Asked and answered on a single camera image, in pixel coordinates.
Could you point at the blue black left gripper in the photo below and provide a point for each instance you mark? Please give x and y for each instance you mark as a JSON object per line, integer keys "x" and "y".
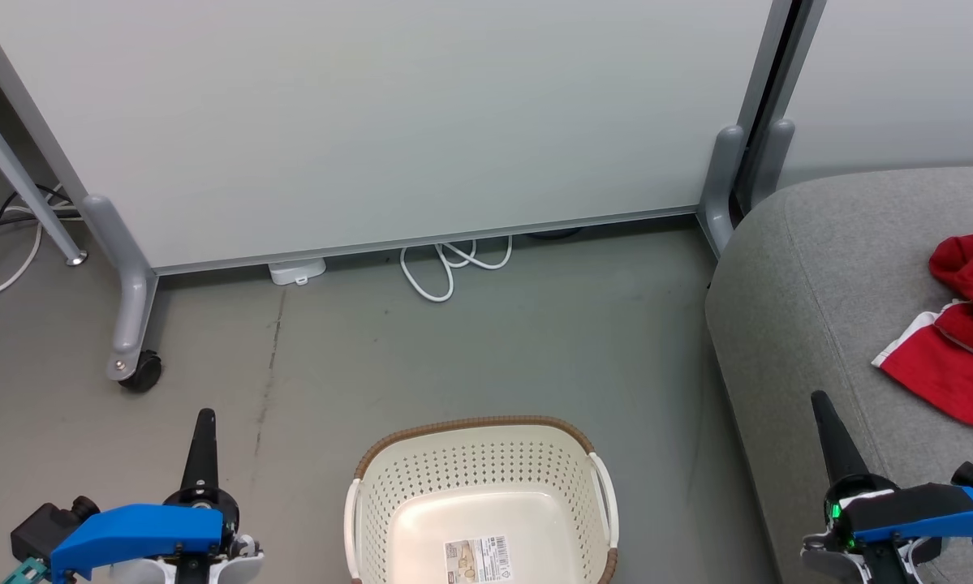
{"x": 137, "y": 531}

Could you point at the black caster wheel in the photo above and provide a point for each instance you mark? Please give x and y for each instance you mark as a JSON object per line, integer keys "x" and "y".
{"x": 145, "y": 373}

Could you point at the large white partition panel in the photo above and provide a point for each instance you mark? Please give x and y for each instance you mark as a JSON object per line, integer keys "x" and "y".
{"x": 389, "y": 113}

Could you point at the red shorts with white band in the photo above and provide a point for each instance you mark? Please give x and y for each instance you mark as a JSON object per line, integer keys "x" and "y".
{"x": 949, "y": 381}

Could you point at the grey partition foot with caster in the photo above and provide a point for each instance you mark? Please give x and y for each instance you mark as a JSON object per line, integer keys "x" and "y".
{"x": 133, "y": 308}

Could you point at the grey fabric sofa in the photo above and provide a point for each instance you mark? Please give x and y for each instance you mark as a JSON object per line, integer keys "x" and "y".
{"x": 819, "y": 324}

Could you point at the short grey partition foot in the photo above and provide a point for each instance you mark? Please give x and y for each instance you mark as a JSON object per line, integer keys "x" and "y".
{"x": 774, "y": 154}
{"x": 723, "y": 178}

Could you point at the grey metal table leg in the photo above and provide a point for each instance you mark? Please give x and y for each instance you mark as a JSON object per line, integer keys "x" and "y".
{"x": 23, "y": 182}

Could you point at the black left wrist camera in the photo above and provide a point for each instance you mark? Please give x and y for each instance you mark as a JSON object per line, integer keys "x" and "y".
{"x": 48, "y": 527}

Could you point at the white power adapter box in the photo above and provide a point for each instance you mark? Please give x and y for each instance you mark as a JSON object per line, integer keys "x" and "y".
{"x": 295, "y": 272}

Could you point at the narrow white partition panel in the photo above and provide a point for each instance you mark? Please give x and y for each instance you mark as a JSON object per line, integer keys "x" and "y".
{"x": 900, "y": 73}

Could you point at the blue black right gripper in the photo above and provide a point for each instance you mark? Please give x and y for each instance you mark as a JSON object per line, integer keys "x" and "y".
{"x": 924, "y": 511}

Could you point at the printed barcode sticker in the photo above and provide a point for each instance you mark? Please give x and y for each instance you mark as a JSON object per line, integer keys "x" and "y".
{"x": 478, "y": 558}

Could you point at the cream perforated laundry basket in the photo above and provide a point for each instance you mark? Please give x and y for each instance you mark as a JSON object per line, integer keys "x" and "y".
{"x": 486, "y": 470}

